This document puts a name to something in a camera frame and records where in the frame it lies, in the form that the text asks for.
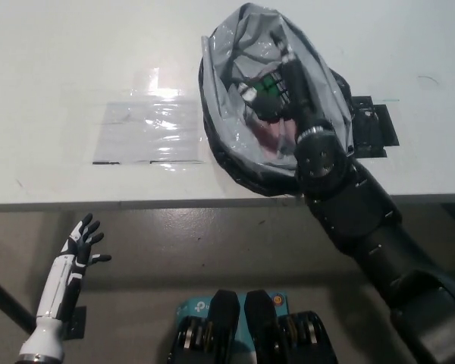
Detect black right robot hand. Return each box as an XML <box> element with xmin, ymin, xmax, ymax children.
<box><xmin>237</xmin><ymin>33</ymin><xmax>329</xmax><ymax>140</ymax></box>

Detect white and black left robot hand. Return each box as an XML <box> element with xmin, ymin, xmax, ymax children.
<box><xmin>36</xmin><ymin>213</ymin><xmax>112</xmax><ymax>320</ymax></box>

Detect Rubik's cube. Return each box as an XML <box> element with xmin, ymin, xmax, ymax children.
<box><xmin>249</xmin><ymin>74</ymin><xmax>293</xmax><ymax>121</ymax></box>

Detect grey plastic bag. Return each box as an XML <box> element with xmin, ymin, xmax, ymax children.
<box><xmin>197</xmin><ymin>2</ymin><xmax>356</xmax><ymax>198</ymax></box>

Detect pink item inside bag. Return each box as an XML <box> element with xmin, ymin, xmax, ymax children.
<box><xmin>249</xmin><ymin>113</ymin><xmax>300</xmax><ymax>156</ymax></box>

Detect black square mat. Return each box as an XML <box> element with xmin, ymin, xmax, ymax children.
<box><xmin>349</xmin><ymin>96</ymin><xmax>400</xmax><ymax>158</ymax></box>

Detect teal robot body top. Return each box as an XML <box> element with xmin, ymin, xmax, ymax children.
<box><xmin>175</xmin><ymin>291</ymin><xmax>290</xmax><ymax>342</ymax></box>

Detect transparent plastic sheet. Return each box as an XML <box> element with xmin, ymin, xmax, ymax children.
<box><xmin>93</xmin><ymin>67</ymin><xmax>206</xmax><ymax>166</ymax></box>

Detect black ribbed left robot body block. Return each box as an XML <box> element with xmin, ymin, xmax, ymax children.
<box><xmin>168</xmin><ymin>290</ymin><xmax>247</xmax><ymax>364</ymax></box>

